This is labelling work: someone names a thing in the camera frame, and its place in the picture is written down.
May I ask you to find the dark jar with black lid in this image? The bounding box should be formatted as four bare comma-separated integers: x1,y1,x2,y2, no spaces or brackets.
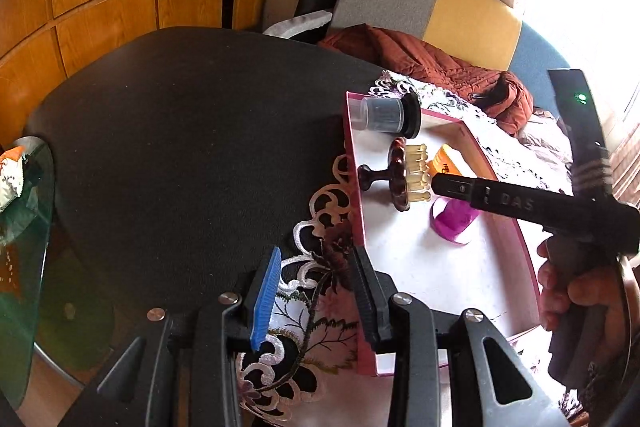
357,94,422,139

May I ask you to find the pink-rimmed white tray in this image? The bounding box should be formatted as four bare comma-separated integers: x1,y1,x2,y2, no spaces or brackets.
341,91,542,378

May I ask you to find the orange plastic clip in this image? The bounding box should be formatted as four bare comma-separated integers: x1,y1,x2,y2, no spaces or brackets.
427,144,476,180

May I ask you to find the black cable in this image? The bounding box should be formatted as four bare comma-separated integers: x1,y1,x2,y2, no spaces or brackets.
617,257,640,378

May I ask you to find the brown scalp massager comb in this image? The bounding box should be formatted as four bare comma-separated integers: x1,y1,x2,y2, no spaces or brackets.
357,139,433,212

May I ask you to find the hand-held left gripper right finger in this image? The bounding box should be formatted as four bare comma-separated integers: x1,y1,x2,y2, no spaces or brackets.
348,244,568,427

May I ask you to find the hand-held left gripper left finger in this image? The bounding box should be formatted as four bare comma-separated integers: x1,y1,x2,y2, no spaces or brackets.
57,246,282,427

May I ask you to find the person's dark patterned clothing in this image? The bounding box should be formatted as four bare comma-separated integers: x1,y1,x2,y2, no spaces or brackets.
550,352,640,427

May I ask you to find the white orange snack bag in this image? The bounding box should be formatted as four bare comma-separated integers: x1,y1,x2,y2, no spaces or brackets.
0,146,27,212

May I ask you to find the white floral tablecloth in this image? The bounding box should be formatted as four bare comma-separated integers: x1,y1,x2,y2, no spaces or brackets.
235,69,601,427

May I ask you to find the rust brown quilted jacket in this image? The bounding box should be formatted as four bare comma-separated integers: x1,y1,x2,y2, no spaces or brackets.
317,24,535,138

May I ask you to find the person's right hand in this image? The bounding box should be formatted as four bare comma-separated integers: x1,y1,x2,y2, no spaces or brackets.
536,239,625,334

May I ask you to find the white padded armrest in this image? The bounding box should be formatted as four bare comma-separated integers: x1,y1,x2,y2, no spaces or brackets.
262,9,335,39

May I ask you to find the magenta plastic bottle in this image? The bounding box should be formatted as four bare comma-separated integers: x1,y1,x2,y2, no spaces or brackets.
431,197,482,246

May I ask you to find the pale pink quilt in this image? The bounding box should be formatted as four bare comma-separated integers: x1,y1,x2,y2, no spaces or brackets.
517,109,576,198

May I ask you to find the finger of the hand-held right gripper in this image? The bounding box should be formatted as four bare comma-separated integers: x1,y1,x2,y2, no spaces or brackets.
431,173,484,210

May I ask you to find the green glass side table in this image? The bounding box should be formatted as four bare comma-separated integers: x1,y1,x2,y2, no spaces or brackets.
0,136,56,410

